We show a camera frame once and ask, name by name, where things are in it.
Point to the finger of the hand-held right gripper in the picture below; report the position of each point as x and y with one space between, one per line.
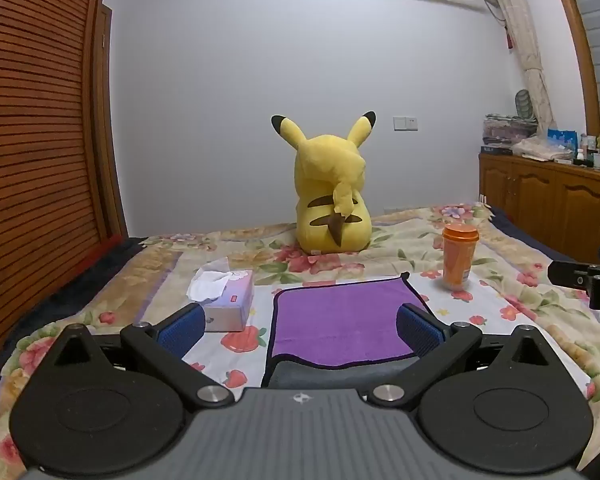
567 273

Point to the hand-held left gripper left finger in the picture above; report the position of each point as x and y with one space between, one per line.
182 329

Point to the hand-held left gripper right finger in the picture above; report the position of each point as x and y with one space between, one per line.
421 329

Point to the purple towel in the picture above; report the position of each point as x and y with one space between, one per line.
337 317

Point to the purple tissue box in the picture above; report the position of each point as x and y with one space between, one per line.
230 310

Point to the white tissue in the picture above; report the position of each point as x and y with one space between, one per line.
207 284

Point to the dark blue blanket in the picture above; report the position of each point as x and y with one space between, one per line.
525 232
70 285

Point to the wooden cabinet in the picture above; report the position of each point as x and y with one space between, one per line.
540 200

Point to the floral blanket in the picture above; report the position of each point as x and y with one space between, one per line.
380 260

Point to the orange cup with lid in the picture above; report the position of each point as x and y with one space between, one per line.
459 257

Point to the grey towel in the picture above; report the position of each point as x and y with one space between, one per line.
330 374

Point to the group of small bottles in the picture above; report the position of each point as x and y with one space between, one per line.
592 150

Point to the beige cloth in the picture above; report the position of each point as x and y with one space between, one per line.
537 149

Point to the blue box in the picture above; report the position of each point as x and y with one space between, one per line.
562 139

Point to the black flat box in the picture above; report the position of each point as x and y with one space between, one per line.
495 150

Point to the stack of folded clothes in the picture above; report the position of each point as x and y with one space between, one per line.
507 129

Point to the yellow plush toy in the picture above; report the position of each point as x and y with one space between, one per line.
332 195

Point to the green hand fan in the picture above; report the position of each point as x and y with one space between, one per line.
523 104

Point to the beige curtain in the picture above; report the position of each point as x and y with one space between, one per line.
522 35

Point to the wooden louvered wardrobe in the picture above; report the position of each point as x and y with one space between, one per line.
30 110

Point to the white wall switch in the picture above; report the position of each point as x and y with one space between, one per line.
406 123

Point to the wooden window frame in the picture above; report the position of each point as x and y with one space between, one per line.
577 35

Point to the red wall ornament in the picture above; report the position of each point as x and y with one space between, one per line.
508 40

